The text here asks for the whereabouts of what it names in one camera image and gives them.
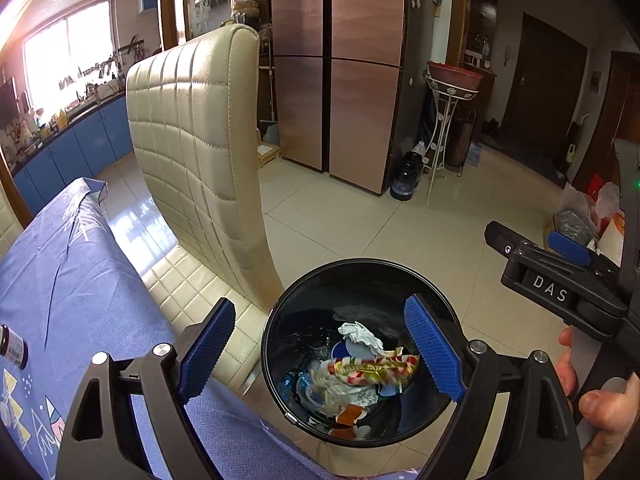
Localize brown medicine bottle white cap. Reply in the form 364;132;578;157
0;324;28;370

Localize red yellow checkered wrapper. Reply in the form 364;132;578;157
309;353;420;388

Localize blue white paper cup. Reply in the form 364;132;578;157
288;341;368;417

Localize orange paper carton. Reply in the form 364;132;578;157
329;404;371;441

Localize white tissue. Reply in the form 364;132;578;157
338;322;385;356

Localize black round trash bin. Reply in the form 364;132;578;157
262;258;459;448

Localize right human hand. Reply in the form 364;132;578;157
555;326;640;480

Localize plastic bags pile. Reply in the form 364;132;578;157
553;182;626;268

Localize blue patterned tablecloth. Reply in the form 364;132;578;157
0;175;421;480

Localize dark plastic jug on floor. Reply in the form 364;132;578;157
390;151;423;202

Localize dark red flower pot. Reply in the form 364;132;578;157
427;61;484;91

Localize white metal plant stand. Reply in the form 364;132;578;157
425;67;478;202

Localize cream chair far middle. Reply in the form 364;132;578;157
0;188;23;259

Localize cream chair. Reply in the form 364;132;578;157
124;23;286;396
0;188;23;259

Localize pink copper refrigerator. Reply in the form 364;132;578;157
271;0;407;194

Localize blue kitchen cabinets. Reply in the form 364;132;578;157
12;93;134;214

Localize cream chair right side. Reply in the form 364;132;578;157
124;23;286;396

